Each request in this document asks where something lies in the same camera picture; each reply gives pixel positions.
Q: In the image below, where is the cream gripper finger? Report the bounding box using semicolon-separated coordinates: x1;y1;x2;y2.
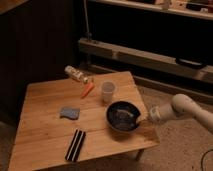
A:
136;113;149;125

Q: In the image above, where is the black ceramic bowl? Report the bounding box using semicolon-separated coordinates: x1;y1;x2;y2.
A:
106;101;141;132

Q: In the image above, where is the metal pole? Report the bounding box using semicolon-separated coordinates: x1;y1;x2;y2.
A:
83;0;92;41

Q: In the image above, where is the white plastic bottle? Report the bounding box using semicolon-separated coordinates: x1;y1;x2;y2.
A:
64;65;88;84

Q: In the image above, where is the black white striped block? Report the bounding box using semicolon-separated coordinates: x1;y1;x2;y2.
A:
65;130;86;162

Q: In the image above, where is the orange carrot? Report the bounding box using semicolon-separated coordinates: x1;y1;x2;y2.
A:
81;82;95;98

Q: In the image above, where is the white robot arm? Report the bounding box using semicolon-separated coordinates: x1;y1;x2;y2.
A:
146;94;213;134

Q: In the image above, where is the black handle on shelf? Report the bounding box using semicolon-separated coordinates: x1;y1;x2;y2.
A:
175;58;207;69

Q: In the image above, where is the blue sponge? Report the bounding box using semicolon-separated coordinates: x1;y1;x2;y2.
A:
60;107;80;120

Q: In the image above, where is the translucent plastic cup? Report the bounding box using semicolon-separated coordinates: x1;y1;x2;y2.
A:
101;81;116;103

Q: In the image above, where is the wooden table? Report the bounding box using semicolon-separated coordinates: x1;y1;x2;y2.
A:
8;72;159;171

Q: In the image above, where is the low wooden shelf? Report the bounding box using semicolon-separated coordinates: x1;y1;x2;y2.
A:
78;38;213;84

